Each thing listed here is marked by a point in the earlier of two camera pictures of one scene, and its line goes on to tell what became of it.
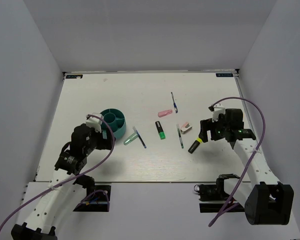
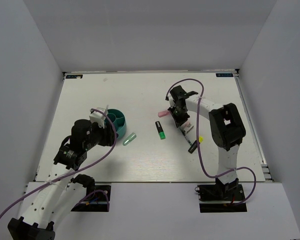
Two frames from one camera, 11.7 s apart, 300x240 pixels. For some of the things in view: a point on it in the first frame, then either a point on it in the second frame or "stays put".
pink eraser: (164, 113) stays put
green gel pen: (178, 128) -> (187, 139)
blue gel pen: (138, 135) -> (107, 107)
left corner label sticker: (78, 76) stays put
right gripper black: (207, 125) -> (178, 121)
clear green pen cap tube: (131, 138) stays put
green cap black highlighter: (161, 132) stays put
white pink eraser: (185, 127) stays put
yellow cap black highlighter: (194, 146) stays put
